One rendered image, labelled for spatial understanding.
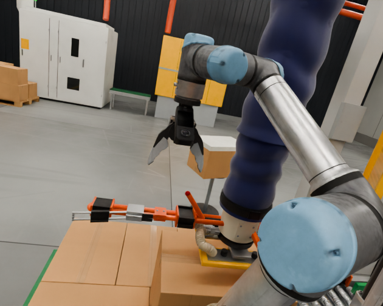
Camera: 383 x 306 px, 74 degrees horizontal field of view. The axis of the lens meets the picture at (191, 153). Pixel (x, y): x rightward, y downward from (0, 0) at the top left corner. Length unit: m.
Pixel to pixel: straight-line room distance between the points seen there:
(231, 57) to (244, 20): 11.49
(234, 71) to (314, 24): 0.46
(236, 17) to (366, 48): 9.75
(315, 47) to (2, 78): 7.31
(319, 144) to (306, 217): 0.21
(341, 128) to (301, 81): 1.47
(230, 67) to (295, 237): 0.34
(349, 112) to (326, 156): 1.87
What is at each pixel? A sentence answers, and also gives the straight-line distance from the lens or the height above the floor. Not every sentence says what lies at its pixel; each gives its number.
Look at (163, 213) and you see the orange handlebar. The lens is 1.12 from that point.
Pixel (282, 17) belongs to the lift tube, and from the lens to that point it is 0.97.
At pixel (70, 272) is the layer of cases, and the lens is 1.78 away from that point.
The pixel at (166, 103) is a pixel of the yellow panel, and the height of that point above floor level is 0.51.
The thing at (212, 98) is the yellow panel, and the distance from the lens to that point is 8.44.
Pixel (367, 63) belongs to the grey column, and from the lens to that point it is 2.46.
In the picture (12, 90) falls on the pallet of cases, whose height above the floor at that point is 0.40.
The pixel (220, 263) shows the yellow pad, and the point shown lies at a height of 1.07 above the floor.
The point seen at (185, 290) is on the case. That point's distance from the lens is 1.18.
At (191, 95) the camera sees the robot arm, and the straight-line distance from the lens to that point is 0.65.
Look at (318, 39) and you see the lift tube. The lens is 0.97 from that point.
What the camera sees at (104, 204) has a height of 1.21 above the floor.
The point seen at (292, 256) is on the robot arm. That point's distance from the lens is 0.38.
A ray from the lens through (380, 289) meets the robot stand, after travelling 0.63.
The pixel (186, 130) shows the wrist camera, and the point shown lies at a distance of 0.61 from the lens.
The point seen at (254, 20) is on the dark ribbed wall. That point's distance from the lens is 12.16.
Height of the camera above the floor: 1.80
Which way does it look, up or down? 19 degrees down
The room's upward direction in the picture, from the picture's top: 12 degrees clockwise
